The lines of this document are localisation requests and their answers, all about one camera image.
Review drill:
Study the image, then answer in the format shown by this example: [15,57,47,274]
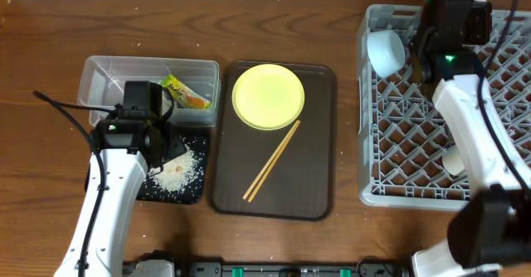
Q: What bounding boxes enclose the green snack wrapper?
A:
[160,74,212,109]

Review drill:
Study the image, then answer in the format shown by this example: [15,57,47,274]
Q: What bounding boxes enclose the blue bowl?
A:
[367,30,406,78]

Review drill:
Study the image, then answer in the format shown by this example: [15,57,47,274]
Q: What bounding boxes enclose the yellow plate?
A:
[231,64,305,131]

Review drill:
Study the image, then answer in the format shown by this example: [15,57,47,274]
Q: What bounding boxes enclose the small white cup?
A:
[442,146,465,176]

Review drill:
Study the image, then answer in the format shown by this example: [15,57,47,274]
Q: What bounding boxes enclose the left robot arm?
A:
[56,81,187,276]

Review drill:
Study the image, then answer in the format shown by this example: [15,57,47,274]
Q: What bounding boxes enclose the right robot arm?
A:
[409,0,530,276]

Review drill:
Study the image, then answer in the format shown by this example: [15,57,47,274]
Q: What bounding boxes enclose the grey dishwasher rack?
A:
[357,4,530,211]

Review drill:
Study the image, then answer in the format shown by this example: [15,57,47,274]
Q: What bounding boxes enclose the pile of rice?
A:
[149,145,203,193]

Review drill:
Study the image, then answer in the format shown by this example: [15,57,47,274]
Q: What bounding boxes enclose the black tray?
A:
[87,119,209,210]

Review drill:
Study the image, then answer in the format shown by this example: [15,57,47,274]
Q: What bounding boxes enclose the clear plastic bin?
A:
[77,56,221,127]

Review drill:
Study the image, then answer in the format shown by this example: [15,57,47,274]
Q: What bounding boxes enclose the brown serving tray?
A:
[208,61,337,221]

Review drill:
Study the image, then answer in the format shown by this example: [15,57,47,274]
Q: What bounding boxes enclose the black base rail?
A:
[122,250,411,277]

